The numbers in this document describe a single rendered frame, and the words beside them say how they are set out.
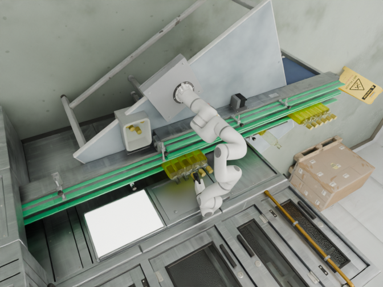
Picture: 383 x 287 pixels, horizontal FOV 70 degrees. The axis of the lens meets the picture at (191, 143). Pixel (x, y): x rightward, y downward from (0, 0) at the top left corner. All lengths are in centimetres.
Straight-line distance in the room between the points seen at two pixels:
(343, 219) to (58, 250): 516
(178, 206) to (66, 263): 71
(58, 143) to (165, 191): 101
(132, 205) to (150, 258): 36
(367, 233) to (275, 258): 442
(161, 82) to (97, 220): 93
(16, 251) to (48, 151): 109
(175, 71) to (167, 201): 83
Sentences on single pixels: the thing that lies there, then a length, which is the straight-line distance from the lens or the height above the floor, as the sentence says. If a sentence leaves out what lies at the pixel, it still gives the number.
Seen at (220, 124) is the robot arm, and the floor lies 123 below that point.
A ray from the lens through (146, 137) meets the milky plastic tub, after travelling 190.
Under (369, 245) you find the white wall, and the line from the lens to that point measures 599.
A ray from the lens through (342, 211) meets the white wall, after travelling 618.
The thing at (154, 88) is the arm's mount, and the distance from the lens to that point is 167.
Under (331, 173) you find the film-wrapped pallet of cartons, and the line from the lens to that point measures 562.
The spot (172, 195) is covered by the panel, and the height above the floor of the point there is 112.
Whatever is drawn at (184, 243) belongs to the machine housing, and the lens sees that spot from 176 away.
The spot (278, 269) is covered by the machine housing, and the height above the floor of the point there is 184.
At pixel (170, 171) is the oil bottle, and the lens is 182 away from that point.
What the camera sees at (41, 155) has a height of 31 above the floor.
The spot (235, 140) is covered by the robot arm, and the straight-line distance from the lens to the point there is 144.
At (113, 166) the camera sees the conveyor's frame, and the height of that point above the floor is 87.
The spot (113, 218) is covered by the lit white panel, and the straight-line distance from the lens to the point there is 184.
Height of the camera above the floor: 212
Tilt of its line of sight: 38 degrees down
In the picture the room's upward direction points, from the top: 141 degrees clockwise
